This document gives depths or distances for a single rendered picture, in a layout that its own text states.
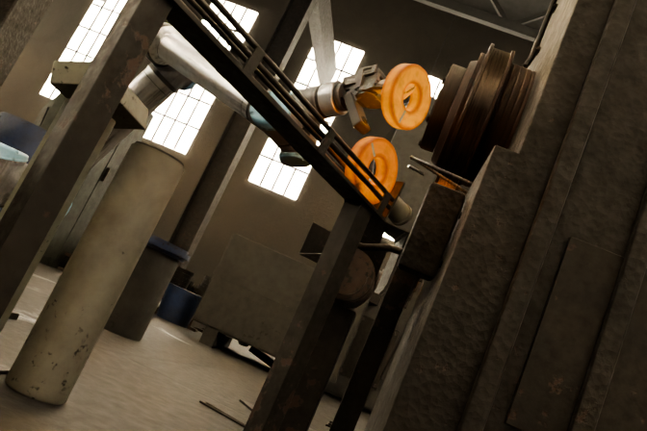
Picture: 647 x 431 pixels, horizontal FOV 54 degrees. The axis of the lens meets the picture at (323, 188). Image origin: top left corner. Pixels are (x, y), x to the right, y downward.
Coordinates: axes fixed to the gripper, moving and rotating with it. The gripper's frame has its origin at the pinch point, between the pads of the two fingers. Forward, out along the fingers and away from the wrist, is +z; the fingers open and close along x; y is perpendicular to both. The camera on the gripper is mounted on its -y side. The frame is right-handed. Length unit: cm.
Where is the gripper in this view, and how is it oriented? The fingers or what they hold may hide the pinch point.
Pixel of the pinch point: (409, 89)
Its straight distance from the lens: 154.1
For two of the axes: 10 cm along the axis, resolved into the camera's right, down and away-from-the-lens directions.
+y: 2.0, -8.9, 4.0
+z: 8.0, -0.9, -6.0
